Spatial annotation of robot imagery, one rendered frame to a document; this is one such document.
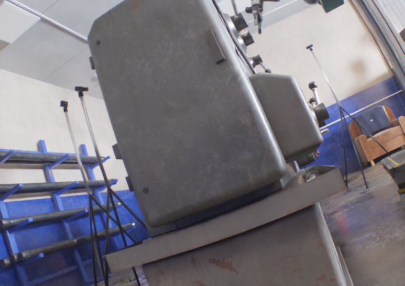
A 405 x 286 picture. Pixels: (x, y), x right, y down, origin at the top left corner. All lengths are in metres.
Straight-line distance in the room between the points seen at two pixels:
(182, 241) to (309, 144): 0.48
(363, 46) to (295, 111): 5.90
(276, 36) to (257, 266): 6.11
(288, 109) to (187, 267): 0.59
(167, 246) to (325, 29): 6.23
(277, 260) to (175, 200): 0.35
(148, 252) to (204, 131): 0.43
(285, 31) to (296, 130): 5.93
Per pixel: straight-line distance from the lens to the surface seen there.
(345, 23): 6.97
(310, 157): 2.25
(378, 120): 5.99
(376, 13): 1.88
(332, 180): 0.90
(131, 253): 1.09
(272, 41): 6.79
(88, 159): 5.15
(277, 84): 1.00
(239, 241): 0.98
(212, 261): 1.01
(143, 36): 1.08
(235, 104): 0.90
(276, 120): 0.98
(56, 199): 4.64
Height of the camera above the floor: 0.51
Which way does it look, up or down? 11 degrees up
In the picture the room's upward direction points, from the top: 22 degrees counter-clockwise
